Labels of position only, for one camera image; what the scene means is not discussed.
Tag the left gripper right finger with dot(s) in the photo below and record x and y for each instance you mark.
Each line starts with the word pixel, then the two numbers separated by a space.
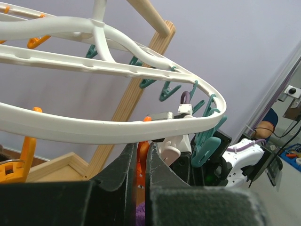
pixel 169 201

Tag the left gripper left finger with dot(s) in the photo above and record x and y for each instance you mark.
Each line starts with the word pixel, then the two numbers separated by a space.
pixel 107 199

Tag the white round clip hanger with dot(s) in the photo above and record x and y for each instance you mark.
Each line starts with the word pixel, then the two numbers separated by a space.
pixel 120 56

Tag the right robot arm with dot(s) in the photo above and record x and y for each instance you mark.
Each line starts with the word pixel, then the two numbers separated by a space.
pixel 233 165

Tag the wooden rack base tray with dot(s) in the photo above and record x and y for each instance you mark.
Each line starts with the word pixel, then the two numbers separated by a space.
pixel 68 167

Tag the orange clothes peg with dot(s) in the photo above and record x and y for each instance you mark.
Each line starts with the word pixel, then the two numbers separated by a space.
pixel 35 42
pixel 142 152
pixel 17 170

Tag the wooden rack frame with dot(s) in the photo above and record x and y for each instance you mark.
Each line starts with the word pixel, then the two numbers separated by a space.
pixel 165 31

